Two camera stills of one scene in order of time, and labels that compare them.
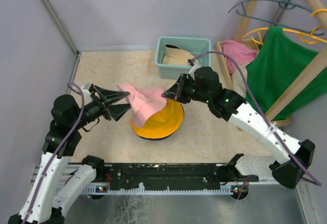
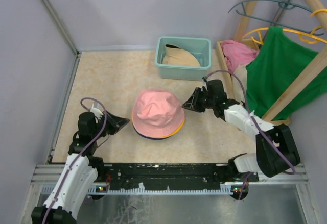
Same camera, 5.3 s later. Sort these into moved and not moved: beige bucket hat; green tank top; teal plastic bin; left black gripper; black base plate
Moved: left black gripper
Not moved: black base plate; green tank top; teal plastic bin; beige bucket hat
